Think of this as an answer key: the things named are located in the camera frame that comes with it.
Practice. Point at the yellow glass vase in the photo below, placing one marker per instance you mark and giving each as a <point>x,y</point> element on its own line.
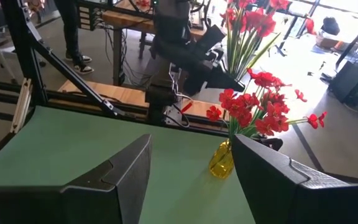
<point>221,165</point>

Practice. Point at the light wooden strip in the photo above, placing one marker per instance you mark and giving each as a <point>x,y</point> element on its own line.
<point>20,105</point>

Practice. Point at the wooden base board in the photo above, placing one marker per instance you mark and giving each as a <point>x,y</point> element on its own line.
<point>117,93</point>

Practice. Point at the computer tower with glowing light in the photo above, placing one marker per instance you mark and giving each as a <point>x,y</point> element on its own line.
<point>350,81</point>

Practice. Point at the black bag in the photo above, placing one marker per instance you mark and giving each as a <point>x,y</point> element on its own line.
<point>330,26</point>

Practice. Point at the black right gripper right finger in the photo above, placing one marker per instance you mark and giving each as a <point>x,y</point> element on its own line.
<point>291,202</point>

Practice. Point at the red tag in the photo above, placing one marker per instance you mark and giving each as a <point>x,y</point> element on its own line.
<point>186,107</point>

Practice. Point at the black rig frame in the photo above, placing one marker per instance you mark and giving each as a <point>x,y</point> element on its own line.
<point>20,46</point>

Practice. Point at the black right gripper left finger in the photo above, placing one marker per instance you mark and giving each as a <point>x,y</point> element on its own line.
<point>73,205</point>

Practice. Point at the person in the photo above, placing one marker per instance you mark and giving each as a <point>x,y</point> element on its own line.
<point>68,25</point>

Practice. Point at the wooden workbench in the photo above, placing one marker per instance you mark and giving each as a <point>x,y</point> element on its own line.
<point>126,20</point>

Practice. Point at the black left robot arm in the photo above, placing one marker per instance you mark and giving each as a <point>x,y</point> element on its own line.
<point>169,31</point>

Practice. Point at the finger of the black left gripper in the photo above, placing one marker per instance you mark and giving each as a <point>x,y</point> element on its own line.
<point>222,81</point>
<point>196,81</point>

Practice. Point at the red artificial flower bunch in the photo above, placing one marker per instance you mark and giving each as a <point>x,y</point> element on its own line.
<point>244,105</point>
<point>259,21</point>

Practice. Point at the black equipment rack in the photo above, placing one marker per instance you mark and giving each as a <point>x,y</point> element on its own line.
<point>89,17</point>

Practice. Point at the black table edge frame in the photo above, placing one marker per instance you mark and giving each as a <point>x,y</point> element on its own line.
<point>129,114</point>

